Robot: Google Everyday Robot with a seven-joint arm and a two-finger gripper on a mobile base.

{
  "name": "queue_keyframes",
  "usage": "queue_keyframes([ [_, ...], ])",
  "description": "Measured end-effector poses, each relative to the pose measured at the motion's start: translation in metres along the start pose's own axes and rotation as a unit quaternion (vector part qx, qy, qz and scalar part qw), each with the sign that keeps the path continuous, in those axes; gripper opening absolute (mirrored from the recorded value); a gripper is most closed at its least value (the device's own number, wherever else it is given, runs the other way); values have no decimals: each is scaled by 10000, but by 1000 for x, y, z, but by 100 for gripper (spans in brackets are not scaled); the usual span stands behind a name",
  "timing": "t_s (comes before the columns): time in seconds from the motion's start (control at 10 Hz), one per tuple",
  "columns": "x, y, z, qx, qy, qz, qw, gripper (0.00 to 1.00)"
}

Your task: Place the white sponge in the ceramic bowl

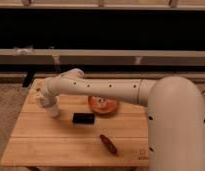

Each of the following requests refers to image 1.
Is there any lower wooden rail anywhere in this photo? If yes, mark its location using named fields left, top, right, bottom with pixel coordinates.
left=0, top=48, right=205, bottom=66

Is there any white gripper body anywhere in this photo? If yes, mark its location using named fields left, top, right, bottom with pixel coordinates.
left=36, top=91, right=59, bottom=118

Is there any wooden table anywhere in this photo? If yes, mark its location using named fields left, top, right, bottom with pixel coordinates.
left=1, top=88, right=148, bottom=167

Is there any wooden rail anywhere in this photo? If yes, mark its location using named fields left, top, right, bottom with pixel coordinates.
left=0, top=48, right=205, bottom=66
left=0, top=0, right=205, bottom=11

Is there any upper wooden rail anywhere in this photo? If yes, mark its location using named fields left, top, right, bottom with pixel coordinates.
left=0, top=0, right=205, bottom=11

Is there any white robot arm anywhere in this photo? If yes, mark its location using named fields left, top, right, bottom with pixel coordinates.
left=37, top=69, right=205, bottom=171

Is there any black rectangular block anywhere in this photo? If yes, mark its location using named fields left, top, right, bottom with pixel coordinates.
left=73, top=113, right=95, bottom=124

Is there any brown oblong toy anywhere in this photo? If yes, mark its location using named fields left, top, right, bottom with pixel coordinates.
left=100, top=134, right=118, bottom=154

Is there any orange ceramic bowl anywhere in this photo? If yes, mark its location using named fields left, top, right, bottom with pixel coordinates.
left=88, top=96, right=119, bottom=115

